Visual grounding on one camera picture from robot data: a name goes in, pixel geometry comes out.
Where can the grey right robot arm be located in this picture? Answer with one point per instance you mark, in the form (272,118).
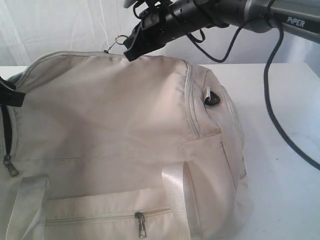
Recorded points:
(259,16)

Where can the white backdrop curtain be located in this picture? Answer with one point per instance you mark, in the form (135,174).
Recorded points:
(32,28)

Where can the beige duffel bag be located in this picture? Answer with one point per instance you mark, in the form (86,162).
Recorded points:
(107,149)

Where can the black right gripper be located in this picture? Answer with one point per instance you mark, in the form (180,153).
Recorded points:
(162,24)

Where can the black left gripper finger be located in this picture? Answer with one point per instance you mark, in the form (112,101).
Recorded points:
(9,96)

